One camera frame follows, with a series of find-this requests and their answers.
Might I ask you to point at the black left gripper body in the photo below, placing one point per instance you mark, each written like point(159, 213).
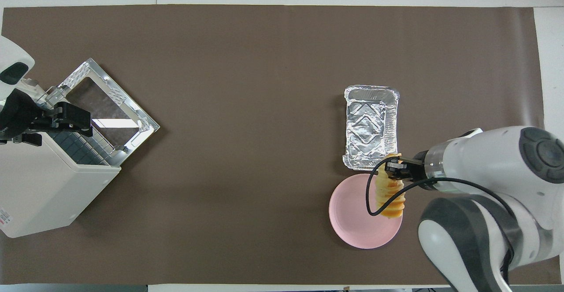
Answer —
point(22, 113)

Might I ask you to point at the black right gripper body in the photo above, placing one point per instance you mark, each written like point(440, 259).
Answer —
point(412, 168)

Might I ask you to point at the yellow twisted bread loaf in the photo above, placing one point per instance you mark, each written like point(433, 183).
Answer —
point(392, 204)

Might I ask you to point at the aluminium foil baking tray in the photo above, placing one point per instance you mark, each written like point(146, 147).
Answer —
point(368, 124)

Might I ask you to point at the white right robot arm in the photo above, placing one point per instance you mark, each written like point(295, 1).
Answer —
point(493, 173)

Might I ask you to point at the glass oven door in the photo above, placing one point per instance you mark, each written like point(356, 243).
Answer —
point(105, 107)

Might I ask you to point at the cream toaster oven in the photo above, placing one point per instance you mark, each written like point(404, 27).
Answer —
point(44, 186)

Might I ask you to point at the pink round plate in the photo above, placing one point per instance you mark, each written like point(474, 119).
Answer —
point(352, 221)

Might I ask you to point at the brown table mat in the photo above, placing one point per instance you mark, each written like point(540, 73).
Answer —
point(264, 107)

